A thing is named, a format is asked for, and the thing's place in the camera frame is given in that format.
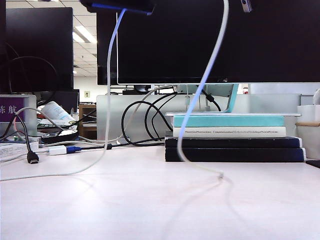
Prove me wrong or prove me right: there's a white printed paper box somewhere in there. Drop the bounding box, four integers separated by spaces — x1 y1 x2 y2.
0 142 40 160

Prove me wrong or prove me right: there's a thick black power cable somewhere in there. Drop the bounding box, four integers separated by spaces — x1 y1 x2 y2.
196 85 221 112

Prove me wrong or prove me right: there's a rolled white printed paper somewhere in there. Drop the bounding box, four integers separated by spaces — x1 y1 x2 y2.
41 101 76 123

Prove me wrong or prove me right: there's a silver monitor stand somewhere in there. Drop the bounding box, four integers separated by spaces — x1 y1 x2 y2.
164 83 302 118

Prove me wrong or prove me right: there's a white paperback book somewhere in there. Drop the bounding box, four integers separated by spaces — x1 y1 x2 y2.
172 126 286 138

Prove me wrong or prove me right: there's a brown wooden cabinet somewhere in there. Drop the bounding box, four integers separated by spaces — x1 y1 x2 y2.
78 104 97 140

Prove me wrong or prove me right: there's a silver Dell laptop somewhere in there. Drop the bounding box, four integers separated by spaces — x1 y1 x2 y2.
304 160 320 170

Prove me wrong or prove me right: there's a black hardcover book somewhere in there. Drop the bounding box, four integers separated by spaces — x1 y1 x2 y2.
164 147 307 163
164 136 303 149

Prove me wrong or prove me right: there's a black computer monitor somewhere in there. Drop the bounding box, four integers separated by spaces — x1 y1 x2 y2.
96 9 118 86
5 6 75 93
0 0 7 93

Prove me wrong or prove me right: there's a black flat dish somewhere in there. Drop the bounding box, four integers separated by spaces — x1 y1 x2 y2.
41 129 80 145

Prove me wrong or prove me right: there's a black HDMI cable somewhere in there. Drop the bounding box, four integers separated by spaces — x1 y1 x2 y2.
9 114 40 165

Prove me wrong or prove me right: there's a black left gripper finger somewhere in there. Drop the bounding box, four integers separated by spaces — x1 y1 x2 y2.
79 0 156 16

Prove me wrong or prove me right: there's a green magazine stack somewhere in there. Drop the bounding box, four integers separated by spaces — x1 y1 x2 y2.
36 119 77 130

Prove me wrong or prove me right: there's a white charging cable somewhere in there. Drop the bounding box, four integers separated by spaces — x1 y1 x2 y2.
0 0 230 181

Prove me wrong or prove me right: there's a white adapter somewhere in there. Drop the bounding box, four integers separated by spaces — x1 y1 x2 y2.
48 146 68 156

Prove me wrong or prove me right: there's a white storage box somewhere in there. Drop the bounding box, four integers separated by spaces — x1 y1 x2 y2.
296 104 320 123

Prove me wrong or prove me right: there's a purple name sign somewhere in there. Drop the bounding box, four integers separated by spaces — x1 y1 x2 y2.
0 94 38 137

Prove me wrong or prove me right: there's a black AOC monitor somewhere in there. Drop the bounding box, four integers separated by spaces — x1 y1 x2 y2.
116 0 320 85

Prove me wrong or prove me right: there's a white cup wooden lid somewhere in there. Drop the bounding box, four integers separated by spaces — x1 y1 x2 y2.
294 121 320 161

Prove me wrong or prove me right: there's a black cable blue VGA plug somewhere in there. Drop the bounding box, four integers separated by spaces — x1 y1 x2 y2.
66 92 177 154

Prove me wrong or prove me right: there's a teal paperback book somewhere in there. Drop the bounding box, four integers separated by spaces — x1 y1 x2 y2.
172 115 285 128

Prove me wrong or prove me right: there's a thin black cable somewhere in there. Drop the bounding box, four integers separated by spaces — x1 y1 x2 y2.
144 93 176 141

